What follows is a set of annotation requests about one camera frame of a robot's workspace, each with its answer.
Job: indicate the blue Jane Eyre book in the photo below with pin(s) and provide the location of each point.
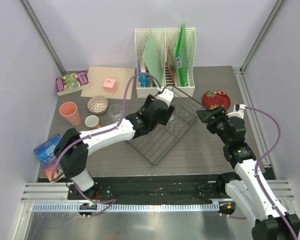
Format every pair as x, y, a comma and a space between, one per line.
45, 154

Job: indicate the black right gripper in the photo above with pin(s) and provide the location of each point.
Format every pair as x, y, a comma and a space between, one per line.
206, 116

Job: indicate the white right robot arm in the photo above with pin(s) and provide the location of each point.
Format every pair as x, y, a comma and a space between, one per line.
246, 185

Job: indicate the brown patterned ceramic bowl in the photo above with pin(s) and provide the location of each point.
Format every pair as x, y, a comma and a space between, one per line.
98, 104

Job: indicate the blue booklet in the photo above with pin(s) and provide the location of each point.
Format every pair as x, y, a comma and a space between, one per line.
143, 78

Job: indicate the illustrated book in organizer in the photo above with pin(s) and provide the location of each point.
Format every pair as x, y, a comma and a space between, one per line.
171, 65

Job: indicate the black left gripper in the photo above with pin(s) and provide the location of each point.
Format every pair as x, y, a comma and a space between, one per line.
165, 117

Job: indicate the white file organizer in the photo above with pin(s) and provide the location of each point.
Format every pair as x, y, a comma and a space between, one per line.
165, 38

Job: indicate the pink plastic tumbler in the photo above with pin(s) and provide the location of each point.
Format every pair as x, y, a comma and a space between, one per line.
70, 112

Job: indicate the purple paperback book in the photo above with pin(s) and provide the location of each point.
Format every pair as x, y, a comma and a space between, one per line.
71, 83

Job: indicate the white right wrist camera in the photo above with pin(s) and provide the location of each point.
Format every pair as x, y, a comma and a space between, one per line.
238, 111

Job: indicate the white slotted cable duct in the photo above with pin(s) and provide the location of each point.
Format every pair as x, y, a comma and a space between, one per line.
80, 207

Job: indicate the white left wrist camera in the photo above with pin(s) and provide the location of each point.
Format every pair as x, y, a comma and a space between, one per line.
165, 95

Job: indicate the black wire dish rack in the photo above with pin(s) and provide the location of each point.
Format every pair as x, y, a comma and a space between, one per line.
155, 146

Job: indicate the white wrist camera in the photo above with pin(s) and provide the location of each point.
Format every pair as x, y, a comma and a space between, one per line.
165, 95
238, 111

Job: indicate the red floral lacquer plate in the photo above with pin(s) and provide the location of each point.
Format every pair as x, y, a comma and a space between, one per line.
215, 98

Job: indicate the pink ceramic mug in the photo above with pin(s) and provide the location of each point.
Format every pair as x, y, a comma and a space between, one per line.
93, 122

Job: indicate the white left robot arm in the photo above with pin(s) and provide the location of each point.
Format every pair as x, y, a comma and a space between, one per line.
74, 147

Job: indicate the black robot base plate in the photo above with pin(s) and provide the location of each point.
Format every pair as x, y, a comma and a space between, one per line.
162, 189

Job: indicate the light green folder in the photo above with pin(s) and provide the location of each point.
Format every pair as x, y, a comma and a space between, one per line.
152, 58

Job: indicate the bright green mesh folder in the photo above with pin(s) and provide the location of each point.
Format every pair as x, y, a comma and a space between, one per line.
181, 59

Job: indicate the pink cube block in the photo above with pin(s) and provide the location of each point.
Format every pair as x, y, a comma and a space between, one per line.
110, 86

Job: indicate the brown cardboard sheet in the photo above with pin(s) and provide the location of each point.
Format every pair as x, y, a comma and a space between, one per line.
97, 76

